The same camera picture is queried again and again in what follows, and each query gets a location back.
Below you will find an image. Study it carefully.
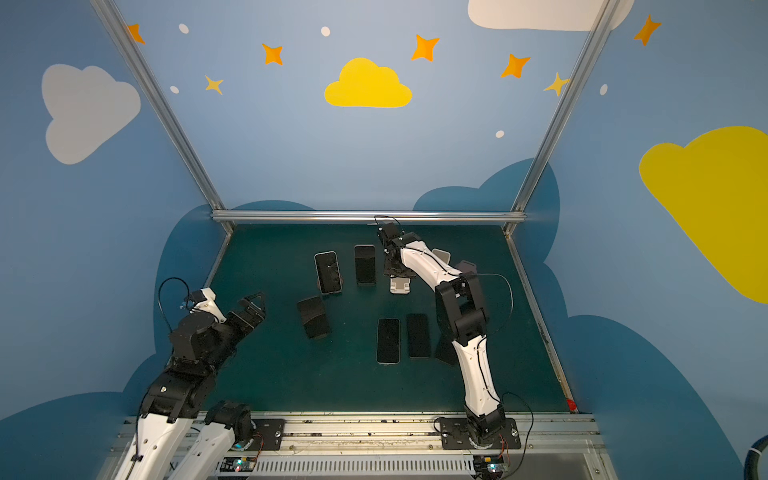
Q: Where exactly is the black phone front stand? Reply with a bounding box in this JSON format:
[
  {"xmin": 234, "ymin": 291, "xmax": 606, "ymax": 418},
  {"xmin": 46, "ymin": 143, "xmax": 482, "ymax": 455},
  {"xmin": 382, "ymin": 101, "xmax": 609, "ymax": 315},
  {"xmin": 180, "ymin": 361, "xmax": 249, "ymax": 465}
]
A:
[{"xmin": 434, "ymin": 335, "xmax": 458, "ymax": 366}]

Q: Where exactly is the aluminium frame post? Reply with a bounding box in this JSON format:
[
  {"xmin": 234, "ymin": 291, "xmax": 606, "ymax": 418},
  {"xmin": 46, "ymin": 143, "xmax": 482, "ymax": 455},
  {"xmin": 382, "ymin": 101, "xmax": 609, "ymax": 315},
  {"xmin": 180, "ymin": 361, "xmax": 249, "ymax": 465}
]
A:
[
  {"xmin": 90, "ymin": 0, "xmax": 226, "ymax": 213},
  {"xmin": 503, "ymin": 0, "xmax": 621, "ymax": 240}
]

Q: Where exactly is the aluminium back frame bar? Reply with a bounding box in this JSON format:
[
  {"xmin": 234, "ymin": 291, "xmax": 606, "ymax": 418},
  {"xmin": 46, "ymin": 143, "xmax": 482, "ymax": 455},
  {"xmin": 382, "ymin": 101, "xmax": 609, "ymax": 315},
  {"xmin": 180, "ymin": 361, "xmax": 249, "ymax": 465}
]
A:
[{"xmin": 212, "ymin": 210, "xmax": 526, "ymax": 224}]

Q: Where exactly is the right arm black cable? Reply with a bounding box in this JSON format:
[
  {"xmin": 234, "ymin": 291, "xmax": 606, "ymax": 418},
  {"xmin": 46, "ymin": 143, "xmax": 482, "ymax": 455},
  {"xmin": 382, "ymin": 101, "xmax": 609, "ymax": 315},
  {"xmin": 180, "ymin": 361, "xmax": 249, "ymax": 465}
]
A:
[{"xmin": 373, "ymin": 214, "xmax": 535, "ymax": 475}]

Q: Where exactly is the aluminium front rail assembly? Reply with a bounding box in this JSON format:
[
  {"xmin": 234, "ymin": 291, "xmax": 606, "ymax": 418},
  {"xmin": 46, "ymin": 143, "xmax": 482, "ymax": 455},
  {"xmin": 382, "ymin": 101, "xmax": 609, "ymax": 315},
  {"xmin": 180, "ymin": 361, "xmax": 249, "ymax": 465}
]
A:
[{"xmin": 95, "ymin": 411, "xmax": 619, "ymax": 480}]

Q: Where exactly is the black phone stand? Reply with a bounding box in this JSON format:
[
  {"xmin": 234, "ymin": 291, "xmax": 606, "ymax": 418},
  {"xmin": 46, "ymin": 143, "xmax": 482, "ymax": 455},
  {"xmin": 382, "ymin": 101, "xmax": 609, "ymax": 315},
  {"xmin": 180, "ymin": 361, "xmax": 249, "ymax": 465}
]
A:
[
  {"xmin": 297, "ymin": 296, "xmax": 331, "ymax": 339},
  {"xmin": 406, "ymin": 313, "xmax": 431, "ymax": 359},
  {"xmin": 434, "ymin": 335, "xmax": 458, "ymax": 366}
]

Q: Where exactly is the white phone stand middle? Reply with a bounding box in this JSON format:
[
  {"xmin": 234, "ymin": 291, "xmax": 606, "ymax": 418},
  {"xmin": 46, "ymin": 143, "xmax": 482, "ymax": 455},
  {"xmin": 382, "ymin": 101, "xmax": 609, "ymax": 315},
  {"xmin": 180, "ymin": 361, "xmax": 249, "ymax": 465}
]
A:
[{"xmin": 389, "ymin": 277, "xmax": 411, "ymax": 295}]

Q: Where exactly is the pink-edged phone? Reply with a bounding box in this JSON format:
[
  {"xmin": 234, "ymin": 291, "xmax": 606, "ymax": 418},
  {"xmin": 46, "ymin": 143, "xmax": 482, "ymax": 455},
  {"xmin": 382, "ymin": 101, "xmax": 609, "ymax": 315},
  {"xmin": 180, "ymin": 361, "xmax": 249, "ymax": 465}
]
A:
[{"xmin": 354, "ymin": 245, "xmax": 376, "ymax": 285}]

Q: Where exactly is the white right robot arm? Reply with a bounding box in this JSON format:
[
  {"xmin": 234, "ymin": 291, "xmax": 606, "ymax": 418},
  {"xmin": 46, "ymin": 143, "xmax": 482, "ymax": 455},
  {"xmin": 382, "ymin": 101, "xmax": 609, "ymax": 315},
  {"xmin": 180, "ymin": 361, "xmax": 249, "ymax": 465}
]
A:
[{"xmin": 377, "ymin": 222, "xmax": 506, "ymax": 446}]

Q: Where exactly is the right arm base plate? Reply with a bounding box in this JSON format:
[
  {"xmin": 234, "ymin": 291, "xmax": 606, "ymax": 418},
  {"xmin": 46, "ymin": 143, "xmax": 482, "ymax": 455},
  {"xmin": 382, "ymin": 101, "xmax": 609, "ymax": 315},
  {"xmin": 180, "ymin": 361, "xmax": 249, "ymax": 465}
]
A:
[{"xmin": 433, "ymin": 417, "xmax": 522, "ymax": 450}]

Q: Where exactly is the aluminium right frame post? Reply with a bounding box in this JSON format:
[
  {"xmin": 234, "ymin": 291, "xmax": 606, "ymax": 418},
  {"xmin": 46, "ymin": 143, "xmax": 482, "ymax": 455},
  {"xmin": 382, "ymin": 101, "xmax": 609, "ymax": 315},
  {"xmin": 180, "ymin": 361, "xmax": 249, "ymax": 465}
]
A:
[{"xmin": 503, "ymin": 0, "xmax": 621, "ymax": 240}]

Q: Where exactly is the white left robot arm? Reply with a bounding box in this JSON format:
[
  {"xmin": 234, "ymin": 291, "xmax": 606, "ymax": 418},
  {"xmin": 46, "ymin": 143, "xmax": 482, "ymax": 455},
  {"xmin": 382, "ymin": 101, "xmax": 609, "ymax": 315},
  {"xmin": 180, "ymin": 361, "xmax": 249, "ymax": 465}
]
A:
[{"xmin": 114, "ymin": 288, "xmax": 266, "ymax": 479}]

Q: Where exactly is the white folding phone stand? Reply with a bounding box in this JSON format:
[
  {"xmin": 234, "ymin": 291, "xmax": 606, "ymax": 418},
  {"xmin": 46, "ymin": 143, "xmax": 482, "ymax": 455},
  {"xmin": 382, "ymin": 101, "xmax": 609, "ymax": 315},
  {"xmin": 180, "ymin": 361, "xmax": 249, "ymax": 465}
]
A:
[{"xmin": 432, "ymin": 248, "xmax": 451, "ymax": 265}]

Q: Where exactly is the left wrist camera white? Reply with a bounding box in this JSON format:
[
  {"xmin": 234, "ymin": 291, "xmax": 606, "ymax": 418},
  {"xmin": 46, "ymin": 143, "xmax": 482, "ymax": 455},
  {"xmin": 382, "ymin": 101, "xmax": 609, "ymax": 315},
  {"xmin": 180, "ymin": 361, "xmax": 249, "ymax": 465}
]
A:
[{"xmin": 184, "ymin": 288, "xmax": 226, "ymax": 326}]

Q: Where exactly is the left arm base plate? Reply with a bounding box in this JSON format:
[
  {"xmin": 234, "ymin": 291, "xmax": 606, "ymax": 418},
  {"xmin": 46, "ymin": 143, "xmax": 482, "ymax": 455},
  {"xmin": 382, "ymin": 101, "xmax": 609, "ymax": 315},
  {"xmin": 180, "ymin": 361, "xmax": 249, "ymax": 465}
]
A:
[{"xmin": 239, "ymin": 418, "xmax": 286, "ymax": 451}]

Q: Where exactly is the aluminium left frame post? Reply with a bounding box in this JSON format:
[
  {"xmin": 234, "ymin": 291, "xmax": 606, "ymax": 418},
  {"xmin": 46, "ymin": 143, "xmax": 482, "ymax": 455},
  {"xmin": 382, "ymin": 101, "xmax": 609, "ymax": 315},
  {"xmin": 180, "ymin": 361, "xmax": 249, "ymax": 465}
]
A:
[{"xmin": 90, "ymin": 0, "xmax": 226, "ymax": 213}]

